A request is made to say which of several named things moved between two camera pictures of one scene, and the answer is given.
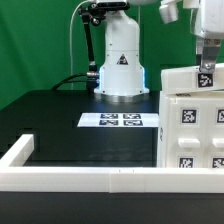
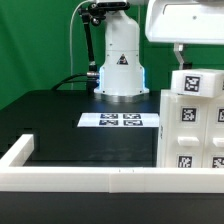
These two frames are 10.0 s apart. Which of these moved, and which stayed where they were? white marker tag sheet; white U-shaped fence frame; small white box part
Moved: small white box part
Stayed: white U-shaped fence frame; white marker tag sheet
